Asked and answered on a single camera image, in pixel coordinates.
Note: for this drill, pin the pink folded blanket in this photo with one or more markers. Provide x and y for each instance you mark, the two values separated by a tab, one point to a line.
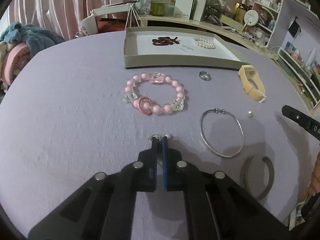
12	60

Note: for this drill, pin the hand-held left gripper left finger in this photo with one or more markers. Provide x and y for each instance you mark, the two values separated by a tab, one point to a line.
154	147

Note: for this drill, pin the clear plastic bottle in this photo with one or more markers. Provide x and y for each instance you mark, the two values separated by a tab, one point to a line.
146	3

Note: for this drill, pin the white plastic tray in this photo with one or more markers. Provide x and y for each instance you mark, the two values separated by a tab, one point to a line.
110	8

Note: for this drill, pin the white pump bottle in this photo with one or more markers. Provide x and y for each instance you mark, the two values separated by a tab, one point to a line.
200	5

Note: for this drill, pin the white carton box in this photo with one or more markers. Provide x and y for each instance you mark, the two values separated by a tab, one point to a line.
183	6

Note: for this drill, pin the white mug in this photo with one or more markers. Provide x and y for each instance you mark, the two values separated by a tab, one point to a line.
87	26

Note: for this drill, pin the pink and white shelf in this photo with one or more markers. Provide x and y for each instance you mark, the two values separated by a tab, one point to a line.
285	12

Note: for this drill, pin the person's right hand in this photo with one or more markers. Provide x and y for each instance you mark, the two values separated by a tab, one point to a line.
315	180

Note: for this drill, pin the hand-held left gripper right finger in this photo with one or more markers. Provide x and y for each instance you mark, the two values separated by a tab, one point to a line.
165	160

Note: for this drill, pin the green glass jar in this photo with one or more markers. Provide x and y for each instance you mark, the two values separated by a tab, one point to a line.
158	8

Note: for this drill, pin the silver pearl earring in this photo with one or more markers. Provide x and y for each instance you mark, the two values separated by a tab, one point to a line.
153	137

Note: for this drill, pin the pink curtain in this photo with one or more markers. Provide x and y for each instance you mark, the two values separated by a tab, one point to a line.
62	5

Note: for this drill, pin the shallow cardboard box tray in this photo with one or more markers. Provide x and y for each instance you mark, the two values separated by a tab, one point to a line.
175	61

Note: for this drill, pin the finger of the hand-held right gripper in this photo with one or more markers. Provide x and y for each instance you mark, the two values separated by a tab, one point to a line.
297	117

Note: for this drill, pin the black hanging cloth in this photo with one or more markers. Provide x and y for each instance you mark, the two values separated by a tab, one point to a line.
294	27

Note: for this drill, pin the blue fleece towel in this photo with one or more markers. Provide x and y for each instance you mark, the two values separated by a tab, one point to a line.
32	36

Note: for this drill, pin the white pearl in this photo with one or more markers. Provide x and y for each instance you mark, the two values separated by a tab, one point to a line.
250	114

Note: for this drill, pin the black flat tool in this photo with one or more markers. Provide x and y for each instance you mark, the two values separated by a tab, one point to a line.
127	3

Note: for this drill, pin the thin silver bangle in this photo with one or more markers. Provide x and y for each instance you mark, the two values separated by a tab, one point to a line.
218	110

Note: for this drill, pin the round white mirror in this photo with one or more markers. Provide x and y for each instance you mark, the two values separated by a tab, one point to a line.
250	17

